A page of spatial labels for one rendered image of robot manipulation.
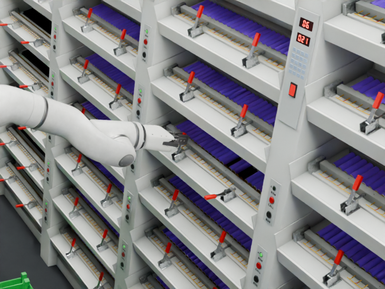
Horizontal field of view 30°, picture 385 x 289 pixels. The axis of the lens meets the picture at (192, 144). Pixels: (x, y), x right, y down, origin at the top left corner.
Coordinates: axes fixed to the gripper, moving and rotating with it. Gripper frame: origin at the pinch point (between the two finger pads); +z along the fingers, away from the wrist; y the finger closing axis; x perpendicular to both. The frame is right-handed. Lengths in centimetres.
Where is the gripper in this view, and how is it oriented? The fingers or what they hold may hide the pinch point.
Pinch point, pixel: (180, 138)
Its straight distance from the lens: 221.2
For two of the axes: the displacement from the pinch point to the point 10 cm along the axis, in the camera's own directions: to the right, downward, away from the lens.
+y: 5.4, 4.1, -7.4
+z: 8.0, 0.3, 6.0
